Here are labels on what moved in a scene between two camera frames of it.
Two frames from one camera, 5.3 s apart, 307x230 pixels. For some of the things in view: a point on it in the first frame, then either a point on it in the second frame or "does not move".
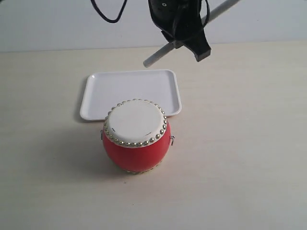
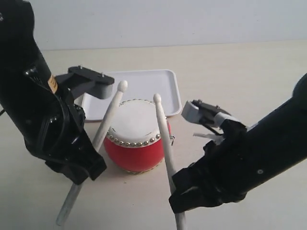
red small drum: [136, 135] does not move
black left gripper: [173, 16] → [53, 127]
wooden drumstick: [213, 12] → [73, 192]
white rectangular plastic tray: [104, 88] does not move
